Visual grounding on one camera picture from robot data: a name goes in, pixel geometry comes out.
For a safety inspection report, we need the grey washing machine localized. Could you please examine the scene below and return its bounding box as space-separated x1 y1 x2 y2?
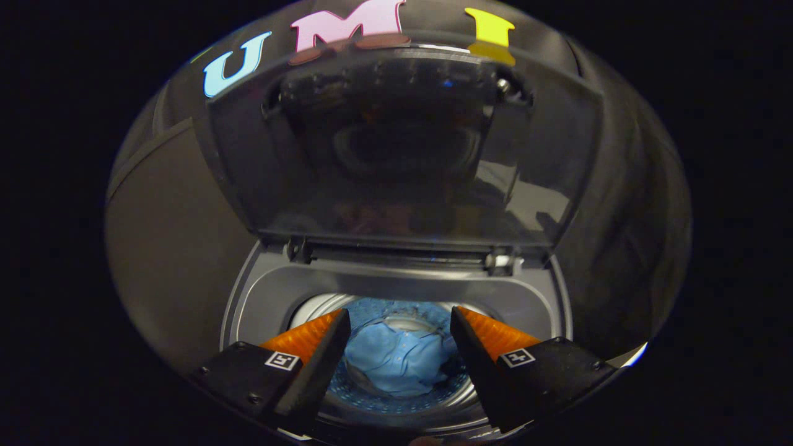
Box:
220 238 574 437

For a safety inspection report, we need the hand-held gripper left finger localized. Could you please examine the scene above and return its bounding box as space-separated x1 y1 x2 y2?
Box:
188 308 352 435

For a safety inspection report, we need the light blue polo shirt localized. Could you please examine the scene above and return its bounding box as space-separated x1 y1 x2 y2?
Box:
344 319 460 397

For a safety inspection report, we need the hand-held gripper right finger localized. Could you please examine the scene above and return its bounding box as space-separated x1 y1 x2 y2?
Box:
449 305 621 434

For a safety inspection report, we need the dark glass washing machine lid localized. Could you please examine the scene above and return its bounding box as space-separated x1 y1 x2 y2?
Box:
192 34 605 267

